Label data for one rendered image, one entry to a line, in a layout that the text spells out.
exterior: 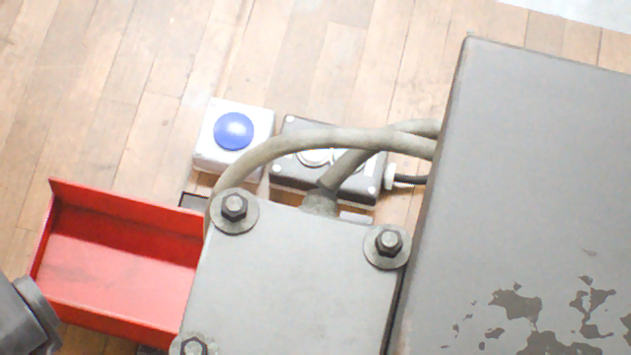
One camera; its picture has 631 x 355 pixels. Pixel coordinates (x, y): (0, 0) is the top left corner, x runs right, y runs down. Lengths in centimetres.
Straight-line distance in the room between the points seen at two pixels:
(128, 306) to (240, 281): 65
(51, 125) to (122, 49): 11
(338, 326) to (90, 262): 69
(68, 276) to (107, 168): 12
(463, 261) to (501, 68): 8
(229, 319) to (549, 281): 18
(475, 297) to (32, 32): 99
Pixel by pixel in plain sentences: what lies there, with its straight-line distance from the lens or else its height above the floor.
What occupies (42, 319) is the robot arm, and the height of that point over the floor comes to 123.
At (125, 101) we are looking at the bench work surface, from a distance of 131.
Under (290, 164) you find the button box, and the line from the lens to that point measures 124.
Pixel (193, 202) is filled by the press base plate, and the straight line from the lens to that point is 126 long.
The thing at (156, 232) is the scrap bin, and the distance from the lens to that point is 124.
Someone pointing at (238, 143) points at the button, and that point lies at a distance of 124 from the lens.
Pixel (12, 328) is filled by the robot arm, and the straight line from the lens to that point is 86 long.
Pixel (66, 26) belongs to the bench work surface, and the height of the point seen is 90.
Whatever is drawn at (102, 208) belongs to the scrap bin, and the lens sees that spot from 124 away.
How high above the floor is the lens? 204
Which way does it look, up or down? 64 degrees down
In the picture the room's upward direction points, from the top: 5 degrees clockwise
